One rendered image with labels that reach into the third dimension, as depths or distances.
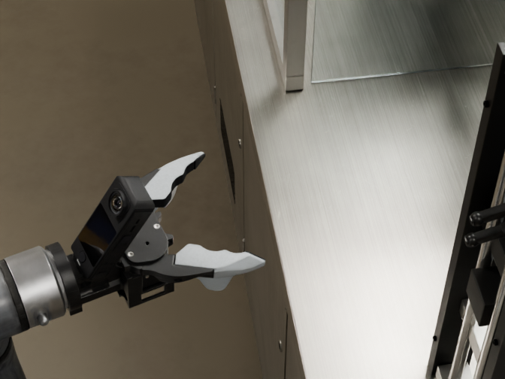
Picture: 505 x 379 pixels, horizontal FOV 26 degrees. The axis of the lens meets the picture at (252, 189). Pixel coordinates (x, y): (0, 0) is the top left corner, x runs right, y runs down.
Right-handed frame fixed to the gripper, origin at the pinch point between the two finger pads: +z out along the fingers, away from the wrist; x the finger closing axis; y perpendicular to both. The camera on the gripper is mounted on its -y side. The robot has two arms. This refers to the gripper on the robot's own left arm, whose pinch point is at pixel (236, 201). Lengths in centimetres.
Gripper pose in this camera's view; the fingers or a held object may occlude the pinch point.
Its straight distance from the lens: 115.1
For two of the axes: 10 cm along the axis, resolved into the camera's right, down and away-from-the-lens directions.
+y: -0.6, 5.7, 8.2
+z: 9.0, -3.3, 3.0
